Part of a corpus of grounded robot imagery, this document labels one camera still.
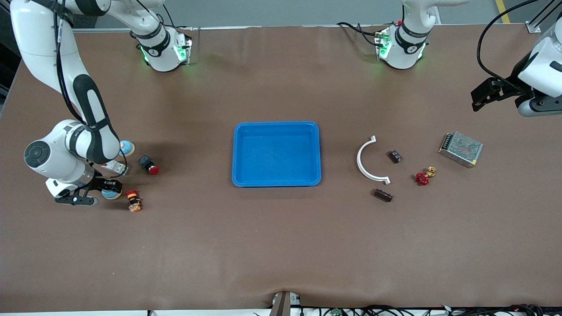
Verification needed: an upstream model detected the black right base cable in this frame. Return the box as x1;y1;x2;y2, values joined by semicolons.
162;5;194;31

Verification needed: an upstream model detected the black left base cable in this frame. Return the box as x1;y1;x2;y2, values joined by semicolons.
336;21;382;47

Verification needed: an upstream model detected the white red circuit breaker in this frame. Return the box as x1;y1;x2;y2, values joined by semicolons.
101;160;130;176

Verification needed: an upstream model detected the metal mesh power supply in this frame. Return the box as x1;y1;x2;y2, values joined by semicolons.
438;131;484;169

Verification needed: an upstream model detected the white curved plastic bracket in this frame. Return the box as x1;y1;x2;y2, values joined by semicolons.
357;136;391;185

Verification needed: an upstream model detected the black base cable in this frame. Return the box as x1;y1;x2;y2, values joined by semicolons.
162;5;194;31
336;21;382;47

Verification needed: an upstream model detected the red handled brass valve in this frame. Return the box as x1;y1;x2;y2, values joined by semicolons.
415;166;437;187

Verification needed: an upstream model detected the brown table mat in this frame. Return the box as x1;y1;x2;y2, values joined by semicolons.
0;24;562;313

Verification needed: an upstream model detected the blue plastic tray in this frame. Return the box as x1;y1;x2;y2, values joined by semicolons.
231;121;322;188

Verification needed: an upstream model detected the red yellow push button switch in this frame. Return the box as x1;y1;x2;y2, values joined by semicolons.
125;190;142;213

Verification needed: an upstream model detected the aluminium frame post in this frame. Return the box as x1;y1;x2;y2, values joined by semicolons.
526;0;557;34

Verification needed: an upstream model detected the red black emergency button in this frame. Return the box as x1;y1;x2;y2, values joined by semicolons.
139;155;160;176

